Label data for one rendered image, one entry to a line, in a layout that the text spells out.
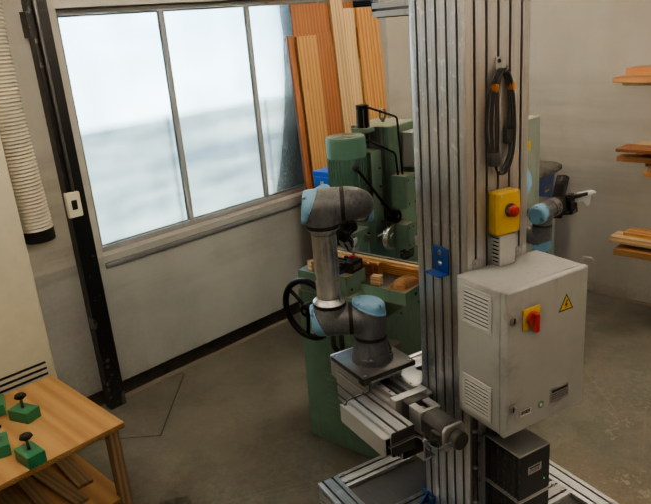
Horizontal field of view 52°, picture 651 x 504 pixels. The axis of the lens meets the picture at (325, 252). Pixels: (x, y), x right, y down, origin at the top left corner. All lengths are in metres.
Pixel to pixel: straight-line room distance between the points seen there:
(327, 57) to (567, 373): 3.04
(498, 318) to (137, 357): 2.64
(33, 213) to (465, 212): 2.17
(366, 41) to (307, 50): 0.58
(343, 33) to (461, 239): 2.92
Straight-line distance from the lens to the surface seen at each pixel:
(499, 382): 2.08
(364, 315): 2.35
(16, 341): 3.49
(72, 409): 3.10
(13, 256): 3.38
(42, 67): 3.61
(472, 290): 2.03
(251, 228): 4.46
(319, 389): 3.37
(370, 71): 4.96
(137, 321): 4.10
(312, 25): 4.66
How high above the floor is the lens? 1.98
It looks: 19 degrees down
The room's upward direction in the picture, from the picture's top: 5 degrees counter-clockwise
